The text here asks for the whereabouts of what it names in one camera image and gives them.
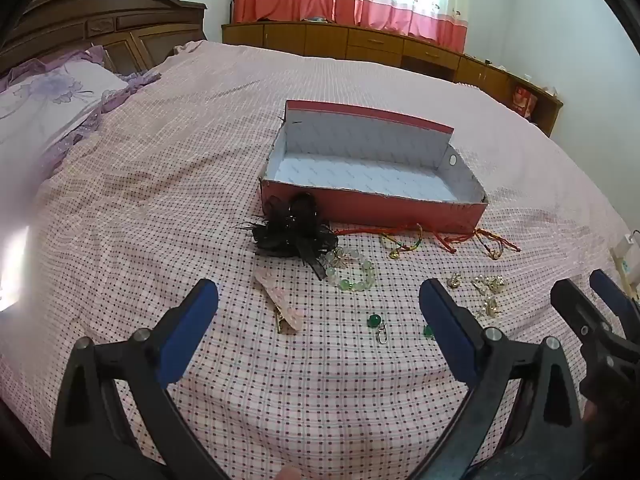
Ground pink checked bedsheet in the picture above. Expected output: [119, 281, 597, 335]
[0, 39, 640, 480]

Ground green and white bead bracelet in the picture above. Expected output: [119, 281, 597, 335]
[322, 246, 376, 292]

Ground black flower hair accessory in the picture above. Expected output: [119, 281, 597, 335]
[239, 192, 340, 281]

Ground dark wooden headboard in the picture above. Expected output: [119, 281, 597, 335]
[0, 0, 208, 79]

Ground red cord bracelet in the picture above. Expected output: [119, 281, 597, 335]
[334, 224, 426, 242]
[434, 229, 476, 252]

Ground multicoloured braided bracelet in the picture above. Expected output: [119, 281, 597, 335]
[379, 231, 422, 261]
[472, 228, 522, 261]

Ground long wooden cabinet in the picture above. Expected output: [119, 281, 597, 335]
[221, 21, 564, 138]

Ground red cardboard box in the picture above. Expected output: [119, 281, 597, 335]
[258, 99, 489, 235]

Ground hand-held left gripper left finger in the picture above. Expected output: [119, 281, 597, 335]
[50, 278, 241, 480]

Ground purple floral pillow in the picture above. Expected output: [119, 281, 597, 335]
[0, 44, 163, 198]

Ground white wall charger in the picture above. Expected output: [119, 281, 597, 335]
[615, 230, 640, 283]

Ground pink hair clip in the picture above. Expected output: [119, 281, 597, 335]
[254, 270, 307, 335]

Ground red gift box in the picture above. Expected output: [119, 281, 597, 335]
[512, 85, 539, 121]

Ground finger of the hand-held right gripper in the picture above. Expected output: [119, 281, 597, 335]
[589, 268, 640, 318]
[550, 278, 617, 356]

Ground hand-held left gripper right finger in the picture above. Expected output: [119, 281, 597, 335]
[400, 278, 586, 480]

